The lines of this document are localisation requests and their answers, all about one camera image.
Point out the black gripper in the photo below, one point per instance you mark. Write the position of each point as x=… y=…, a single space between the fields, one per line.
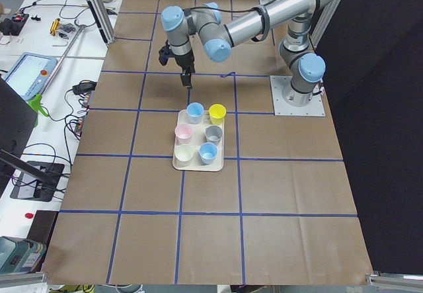
x=184 y=61

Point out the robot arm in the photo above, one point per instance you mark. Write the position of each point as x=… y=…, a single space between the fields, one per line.
x=219 y=39

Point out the yellow plastic cup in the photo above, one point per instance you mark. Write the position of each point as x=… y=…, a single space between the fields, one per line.
x=217 y=113

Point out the pink plastic cup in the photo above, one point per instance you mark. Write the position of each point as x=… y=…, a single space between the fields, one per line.
x=183 y=133

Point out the grey plastic cup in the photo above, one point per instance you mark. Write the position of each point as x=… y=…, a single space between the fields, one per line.
x=214 y=134

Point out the pale green plastic cup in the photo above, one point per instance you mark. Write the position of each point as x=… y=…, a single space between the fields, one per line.
x=184 y=154

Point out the light blue plastic cup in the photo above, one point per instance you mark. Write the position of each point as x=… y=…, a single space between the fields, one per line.
x=208 y=153

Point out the cream plastic tray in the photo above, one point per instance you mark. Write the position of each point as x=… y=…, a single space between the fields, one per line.
x=198 y=138

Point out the yellow tool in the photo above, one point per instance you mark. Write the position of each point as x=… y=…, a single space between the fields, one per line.
x=54 y=27

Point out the green plastic clamp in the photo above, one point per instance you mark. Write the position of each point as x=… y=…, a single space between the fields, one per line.
x=36 y=105

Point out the teach pendant tablet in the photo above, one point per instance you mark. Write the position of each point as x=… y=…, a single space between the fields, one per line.
x=30 y=73

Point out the black monitor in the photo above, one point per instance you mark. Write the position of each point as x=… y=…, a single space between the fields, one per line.
x=17 y=122

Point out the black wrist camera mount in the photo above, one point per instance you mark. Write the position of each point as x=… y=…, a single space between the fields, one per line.
x=165 y=53

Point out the aluminium frame post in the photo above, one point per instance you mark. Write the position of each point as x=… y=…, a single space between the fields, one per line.
x=102 y=20

